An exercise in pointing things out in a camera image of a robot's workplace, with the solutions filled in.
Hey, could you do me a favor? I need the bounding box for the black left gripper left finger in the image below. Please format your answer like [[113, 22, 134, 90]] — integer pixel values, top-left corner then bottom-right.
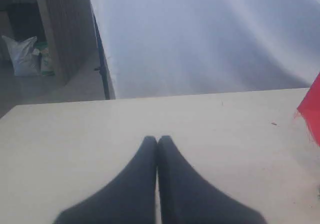
[[54, 136, 157, 224]]

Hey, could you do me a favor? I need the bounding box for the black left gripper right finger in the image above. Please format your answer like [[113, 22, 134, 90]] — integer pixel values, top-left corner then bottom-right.
[[157, 136, 266, 224]]

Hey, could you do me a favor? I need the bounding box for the red flag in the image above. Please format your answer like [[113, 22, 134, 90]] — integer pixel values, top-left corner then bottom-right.
[[297, 73, 320, 146]]

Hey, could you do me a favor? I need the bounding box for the black backdrop stand pole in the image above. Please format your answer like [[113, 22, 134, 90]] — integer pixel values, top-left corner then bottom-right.
[[93, 15, 110, 100]]

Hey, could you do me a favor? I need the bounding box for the white fabric backdrop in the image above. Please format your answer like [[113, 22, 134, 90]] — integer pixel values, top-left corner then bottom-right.
[[90, 0, 320, 99]]

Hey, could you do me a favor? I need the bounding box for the white sack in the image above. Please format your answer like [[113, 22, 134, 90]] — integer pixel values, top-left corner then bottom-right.
[[2, 35, 40, 77]]

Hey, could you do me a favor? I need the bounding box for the green and white bag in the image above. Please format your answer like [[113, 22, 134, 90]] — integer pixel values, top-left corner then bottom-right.
[[35, 42, 55, 76]]

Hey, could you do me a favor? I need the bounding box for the brown cardboard panel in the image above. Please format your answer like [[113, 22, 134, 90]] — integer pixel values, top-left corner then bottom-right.
[[37, 0, 97, 85]]

